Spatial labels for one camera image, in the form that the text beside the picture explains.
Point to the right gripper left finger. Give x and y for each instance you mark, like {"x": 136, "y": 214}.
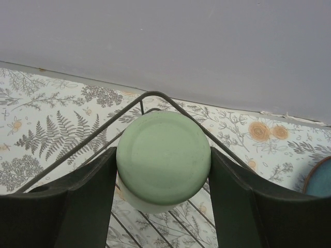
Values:
{"x": 71, "y": 211}

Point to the green cup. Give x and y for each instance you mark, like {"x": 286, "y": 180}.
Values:
{"x": 163, "y": 158}

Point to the teal round plate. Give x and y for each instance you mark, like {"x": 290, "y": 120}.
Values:
{"x": 317, "y": 182}

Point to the floral table mat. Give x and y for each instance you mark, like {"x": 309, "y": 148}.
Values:
{"x": 43, "y": 118}

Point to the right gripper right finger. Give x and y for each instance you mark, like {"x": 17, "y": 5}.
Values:
{"x": 263, "y": 206}

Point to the black wire dish rack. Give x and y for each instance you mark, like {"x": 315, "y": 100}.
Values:
{"x": 162, "y": 159}

